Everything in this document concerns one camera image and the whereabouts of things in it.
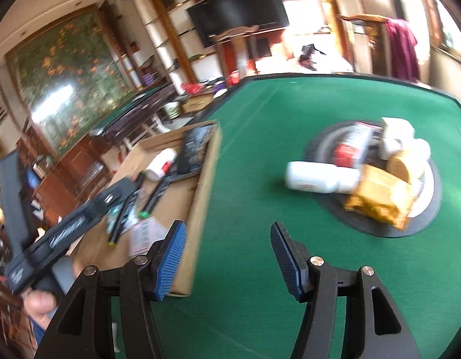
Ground round table control panel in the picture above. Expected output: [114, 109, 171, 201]
[303, 121, 441, 238]

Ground plain white box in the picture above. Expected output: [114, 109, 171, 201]
[381, 117, 416, 141]

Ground large white bottle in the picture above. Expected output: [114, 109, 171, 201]
[284, 161, 362, 194]

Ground maroon cloth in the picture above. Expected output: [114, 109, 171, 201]
[384, 18, 420, 81]

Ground folding mahjong table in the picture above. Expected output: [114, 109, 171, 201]
[89, 82, 179, 148]

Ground white pink printed box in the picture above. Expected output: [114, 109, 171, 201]
[129, 217, 171, 258]

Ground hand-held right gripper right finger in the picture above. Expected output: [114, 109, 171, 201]
[271, 221, 422, 359]

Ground white bottle green label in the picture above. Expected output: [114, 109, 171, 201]
[378, 138, 432, 180]

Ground black snack packet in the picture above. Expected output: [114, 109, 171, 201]
[176, 125, 216, 176]

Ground white bottle red cap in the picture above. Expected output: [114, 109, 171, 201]
[144, 149, 179, 181]

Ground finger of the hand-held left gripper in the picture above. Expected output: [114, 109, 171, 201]
[90, 177, 139, 218]

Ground black marker yellow caps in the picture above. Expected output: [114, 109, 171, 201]
[108, 174, 146, 249]

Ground yellow roll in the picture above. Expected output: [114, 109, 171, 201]
[387, 150, 427, 185]

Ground person's left hand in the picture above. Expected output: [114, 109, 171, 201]
[24, 291, 60, 326]

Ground low wooden coffee table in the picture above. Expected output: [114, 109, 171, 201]
[183, 92, 216, 113]

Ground light wooden chair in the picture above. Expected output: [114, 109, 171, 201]
[337, 13, 388, 75]

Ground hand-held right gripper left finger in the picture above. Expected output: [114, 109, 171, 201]
[34, 220, 188, 359]

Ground red grey box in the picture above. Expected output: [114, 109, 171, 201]
[331, 121, 384, 169]

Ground dark clothes pile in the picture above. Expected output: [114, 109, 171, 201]
[298, 44, 328, 70]

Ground dark wooden chair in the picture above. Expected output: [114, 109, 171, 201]
[210, 24, 261, 79]

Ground large floral painting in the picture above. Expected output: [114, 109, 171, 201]
[6, 7, 136, 158]

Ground yellow snack packet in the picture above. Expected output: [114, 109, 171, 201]
[344, 165, 422, 231]

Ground cardboard box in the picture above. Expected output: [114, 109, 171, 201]
[71, 120, 223, 297]

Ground black television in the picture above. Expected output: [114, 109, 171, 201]
[186, 0, 290, 48]

